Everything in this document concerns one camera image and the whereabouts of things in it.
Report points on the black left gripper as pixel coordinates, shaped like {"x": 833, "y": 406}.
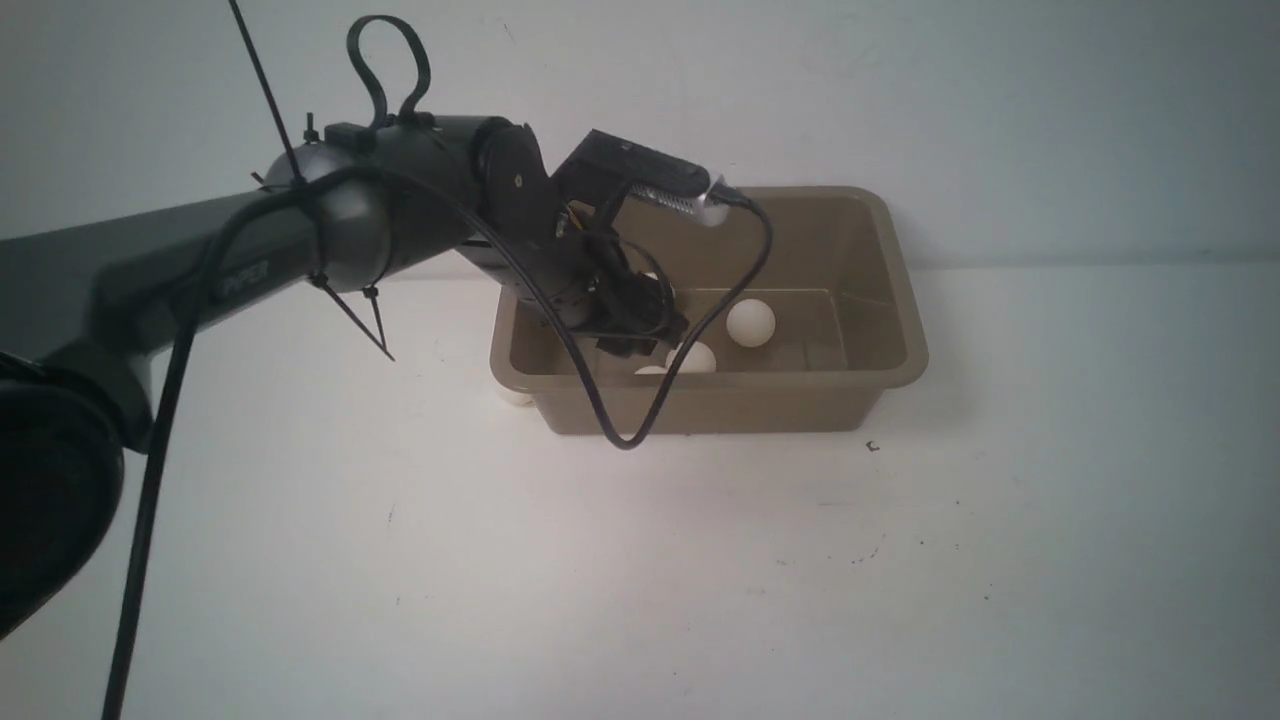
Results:
{"x": 564, "y": 249}

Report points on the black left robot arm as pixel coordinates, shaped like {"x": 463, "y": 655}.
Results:
{"x": 86, "y": 309}

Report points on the white ball beside bin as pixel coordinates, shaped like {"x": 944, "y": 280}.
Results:
{"x": 513, "y": 397}

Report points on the tan plastic bin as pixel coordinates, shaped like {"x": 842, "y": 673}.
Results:
{"x": 848, "y": 327}

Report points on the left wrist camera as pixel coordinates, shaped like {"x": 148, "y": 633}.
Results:
{"x": 605, "y": 170}

